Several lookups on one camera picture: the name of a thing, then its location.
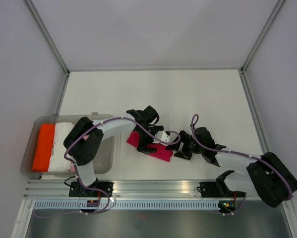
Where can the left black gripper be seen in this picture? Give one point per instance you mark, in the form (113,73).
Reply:
(142,146)

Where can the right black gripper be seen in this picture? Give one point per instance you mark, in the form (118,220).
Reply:
(183,137)

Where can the magenta t shirt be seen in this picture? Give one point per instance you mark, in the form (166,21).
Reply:
(161,152)

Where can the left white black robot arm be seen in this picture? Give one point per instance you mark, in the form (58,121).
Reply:
(84,140)

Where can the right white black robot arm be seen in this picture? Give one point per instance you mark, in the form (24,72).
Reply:
(264,176)

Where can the clear plastic bin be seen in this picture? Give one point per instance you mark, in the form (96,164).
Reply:
(102,162)

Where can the pink rolled t shirt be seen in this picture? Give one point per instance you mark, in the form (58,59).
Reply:
(72,169)

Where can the white rolled t shirt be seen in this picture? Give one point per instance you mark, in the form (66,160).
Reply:
(57,161)

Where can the orange rolled t shirt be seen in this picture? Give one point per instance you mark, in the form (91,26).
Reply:
(44,147)

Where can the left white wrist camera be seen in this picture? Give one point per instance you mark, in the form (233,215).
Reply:
(163,136)

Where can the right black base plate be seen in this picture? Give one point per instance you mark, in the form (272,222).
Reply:
(211,189)

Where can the white slotted cable duct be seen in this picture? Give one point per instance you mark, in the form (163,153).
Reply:
(129,204)

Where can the right aluminium frame post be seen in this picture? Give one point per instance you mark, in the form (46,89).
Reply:
(263,33)

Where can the aluminium frame post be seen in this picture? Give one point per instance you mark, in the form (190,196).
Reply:
(263,33)
(46,35)

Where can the aluminium mounting rail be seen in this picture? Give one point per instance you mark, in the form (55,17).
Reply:
(123,189)

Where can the left aluminium frame post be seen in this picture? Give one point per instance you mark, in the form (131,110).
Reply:
(46,35)

